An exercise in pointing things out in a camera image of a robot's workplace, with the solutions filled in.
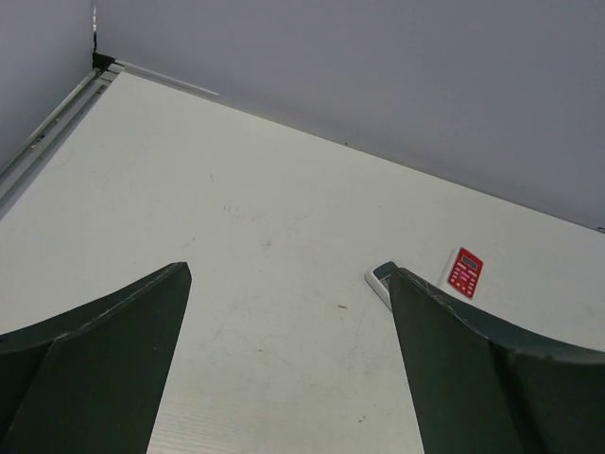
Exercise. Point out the red white remote control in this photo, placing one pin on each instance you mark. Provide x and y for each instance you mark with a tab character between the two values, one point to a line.
461	274

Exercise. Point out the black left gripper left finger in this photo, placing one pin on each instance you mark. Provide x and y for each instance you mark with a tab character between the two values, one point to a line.
91	379

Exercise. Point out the grey white remote control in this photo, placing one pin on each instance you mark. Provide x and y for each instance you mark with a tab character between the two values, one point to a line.
378	279

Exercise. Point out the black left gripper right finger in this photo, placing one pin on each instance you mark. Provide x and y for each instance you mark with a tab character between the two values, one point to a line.
480	384

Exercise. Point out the aluminium table frame rail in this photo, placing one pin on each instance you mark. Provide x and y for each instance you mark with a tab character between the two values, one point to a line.
52	53

